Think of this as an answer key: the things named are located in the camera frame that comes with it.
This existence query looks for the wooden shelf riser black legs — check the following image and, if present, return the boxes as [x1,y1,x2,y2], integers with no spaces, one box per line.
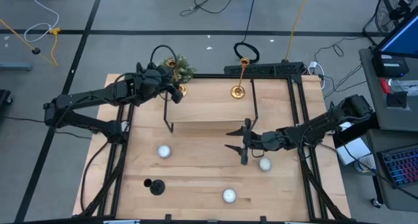
[163,78,259,134]

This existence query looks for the gold candlestick holder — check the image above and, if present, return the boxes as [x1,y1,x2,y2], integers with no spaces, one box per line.
[165,59,189,97]
[230,56,251,100]

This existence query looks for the black metal table frame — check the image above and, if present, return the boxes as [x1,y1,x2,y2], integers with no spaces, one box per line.
[78,62,352,224]

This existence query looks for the long yellow floor cable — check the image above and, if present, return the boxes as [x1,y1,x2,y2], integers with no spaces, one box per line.
[285,0,311,61]

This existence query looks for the black standing fan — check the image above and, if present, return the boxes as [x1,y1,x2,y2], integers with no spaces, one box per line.
[362,0,418,46]

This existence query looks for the rainbow backlit keyboard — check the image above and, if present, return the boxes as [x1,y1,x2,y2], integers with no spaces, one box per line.
[377,144,418,189]

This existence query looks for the green potted plant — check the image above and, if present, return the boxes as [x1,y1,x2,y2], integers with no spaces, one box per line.
[158,54,197,85]

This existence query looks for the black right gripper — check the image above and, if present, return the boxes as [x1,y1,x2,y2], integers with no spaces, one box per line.
[224,118,285,166]

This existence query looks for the grey furniture foot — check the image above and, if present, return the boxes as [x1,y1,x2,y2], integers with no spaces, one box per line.
[0,61,33,72]

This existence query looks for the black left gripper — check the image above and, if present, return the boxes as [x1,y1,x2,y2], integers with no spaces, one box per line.
[142,64,184,104]

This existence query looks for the black candlestick holder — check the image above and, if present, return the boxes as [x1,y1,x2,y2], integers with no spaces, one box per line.
[143,178,167,197]

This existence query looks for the small black box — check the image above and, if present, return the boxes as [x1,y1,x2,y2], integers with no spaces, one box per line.
[386,91,408,110]

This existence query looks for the grey side desk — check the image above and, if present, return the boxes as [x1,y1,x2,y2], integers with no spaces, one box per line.
[359,47,418,133]

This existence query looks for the white floor cable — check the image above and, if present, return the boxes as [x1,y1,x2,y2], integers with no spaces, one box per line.
[24,0,60,43]

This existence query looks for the coiled black floor cable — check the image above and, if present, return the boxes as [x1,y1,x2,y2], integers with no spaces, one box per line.
[233,0,261,65]

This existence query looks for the black chair base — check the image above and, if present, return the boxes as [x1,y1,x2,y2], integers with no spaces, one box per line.
[0,89,14,108]

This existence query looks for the white power adapter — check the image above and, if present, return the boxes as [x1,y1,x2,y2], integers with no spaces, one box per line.
[308,61,326,89]

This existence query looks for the looped black floor cable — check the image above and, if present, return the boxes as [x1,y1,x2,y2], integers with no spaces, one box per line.
[179,0,239,17]

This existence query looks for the computer monitor blue screen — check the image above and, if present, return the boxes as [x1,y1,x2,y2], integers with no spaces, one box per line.
[374,8,418,59]

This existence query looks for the yellow plug with orange cable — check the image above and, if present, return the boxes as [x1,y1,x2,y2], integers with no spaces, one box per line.
[48,27,62,67]

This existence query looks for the thin yellow floor cable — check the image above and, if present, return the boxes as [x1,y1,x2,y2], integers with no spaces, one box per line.
[0,19,56,67]

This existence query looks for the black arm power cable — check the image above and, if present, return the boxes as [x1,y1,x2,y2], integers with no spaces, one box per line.
[80,140,110,214]

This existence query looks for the black desktop device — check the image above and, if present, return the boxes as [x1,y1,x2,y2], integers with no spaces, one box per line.
[372,52,410,78]

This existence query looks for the white box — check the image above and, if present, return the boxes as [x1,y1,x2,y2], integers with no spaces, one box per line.
[336,138,372,166]

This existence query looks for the white tealight candle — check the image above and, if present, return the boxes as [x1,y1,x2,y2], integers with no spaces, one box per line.
[157,144,172,159]
[258,157,273,172]
[221,187,238,204]

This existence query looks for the thin black floor cables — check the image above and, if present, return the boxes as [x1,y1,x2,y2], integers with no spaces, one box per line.
[313,37,368,101]

